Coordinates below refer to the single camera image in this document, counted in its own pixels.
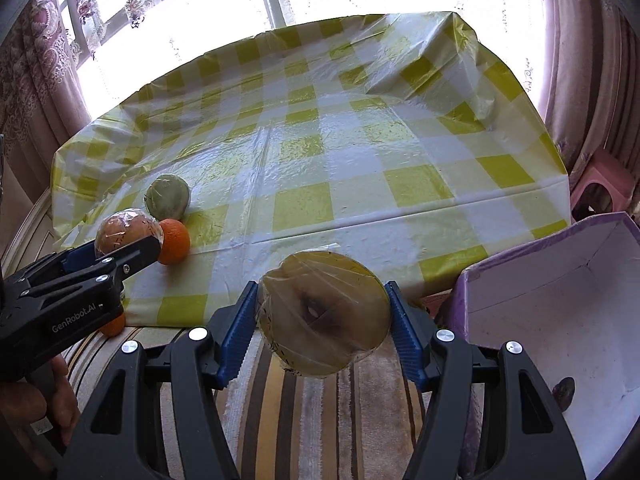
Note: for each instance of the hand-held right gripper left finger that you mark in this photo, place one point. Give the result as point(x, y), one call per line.
point(240, 330)

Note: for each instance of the yellow checked plastic tablecloth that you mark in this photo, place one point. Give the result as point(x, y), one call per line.
point(350, 160)

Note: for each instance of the green round bun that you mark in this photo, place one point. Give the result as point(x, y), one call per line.
point(167, 196)

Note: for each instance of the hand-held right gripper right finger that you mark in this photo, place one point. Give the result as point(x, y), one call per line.
point(402, 332)

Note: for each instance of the purple cardboard box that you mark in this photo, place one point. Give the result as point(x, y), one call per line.
point(550, 310)

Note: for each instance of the person's left hand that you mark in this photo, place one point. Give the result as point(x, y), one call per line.
point(20, 402)

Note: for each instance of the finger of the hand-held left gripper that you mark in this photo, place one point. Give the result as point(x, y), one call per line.
point(77, 259)
point(135, 256)

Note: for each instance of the white lace sheer curtain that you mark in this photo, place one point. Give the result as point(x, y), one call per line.
point(200, 25)

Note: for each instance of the orange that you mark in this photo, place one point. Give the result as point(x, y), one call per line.
point(113, 328)
point(176, 242)

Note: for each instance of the dark small fruit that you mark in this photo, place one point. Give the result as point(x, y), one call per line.
point(565, 394)

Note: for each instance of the striped woven cloth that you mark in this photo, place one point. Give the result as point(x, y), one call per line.
point(310, 425)

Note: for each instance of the beige furniture panel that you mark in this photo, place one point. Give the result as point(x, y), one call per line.
point(30, 232)

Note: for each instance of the tan donut pastry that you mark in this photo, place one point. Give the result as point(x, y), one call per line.
point(320, 340)

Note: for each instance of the white window frame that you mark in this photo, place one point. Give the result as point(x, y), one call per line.
point(272, 0)

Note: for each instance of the brown round bun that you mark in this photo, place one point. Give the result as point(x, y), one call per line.
point(125, 227)

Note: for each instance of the pink plastic stool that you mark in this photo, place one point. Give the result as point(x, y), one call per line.
point(607, 170)

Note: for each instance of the pink patterned curtain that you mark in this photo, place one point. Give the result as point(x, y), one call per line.
point(585, 60)
point(35, 70)

